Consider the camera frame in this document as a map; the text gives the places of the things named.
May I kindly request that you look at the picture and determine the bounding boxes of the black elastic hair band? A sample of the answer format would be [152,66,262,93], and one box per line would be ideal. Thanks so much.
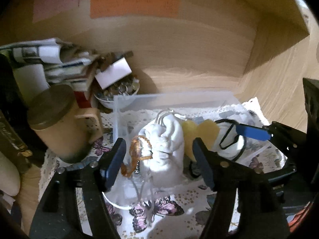
[213,119,247,161]

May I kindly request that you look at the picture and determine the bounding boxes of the yellow heart sponge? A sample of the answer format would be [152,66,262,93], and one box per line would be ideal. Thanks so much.
[182,119,220,162]

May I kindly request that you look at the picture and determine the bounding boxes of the beige mug with lid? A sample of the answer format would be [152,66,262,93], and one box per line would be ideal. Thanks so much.
[28,85,103,164]

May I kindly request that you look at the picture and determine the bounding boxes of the butterfly lace tablecloth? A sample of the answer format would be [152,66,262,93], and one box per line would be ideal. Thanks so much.
[38,97,287,238]

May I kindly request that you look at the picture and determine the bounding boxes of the clear plastic storage box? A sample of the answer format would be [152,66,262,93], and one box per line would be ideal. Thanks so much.
[106,91,270,210]

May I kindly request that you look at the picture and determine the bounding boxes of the dark wine bottle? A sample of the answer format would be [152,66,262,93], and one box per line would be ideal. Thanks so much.
[1,55,48,167]

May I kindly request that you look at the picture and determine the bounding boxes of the white cylindrical candle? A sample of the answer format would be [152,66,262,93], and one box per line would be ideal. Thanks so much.
[0,152,21,196]

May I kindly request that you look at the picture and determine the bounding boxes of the white bowl of trinkets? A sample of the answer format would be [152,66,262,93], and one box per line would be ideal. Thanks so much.
[93,74,140,110]

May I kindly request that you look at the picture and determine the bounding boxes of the white small card box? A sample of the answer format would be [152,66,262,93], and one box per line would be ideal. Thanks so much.
[95,58,132,90]

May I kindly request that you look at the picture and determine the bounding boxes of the stack of newspapers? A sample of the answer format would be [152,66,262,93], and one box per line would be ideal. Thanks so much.
[1,38,99,92]

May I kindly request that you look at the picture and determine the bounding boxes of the orange sticky note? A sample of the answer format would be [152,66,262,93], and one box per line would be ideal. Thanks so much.
[90,0,180,18]

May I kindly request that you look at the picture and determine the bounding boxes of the pink sticky note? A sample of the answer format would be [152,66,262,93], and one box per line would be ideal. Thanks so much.
[32,0,80,23]

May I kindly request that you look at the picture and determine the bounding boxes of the amber bead bracelet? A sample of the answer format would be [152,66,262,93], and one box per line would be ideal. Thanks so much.
[120,135,153,179]

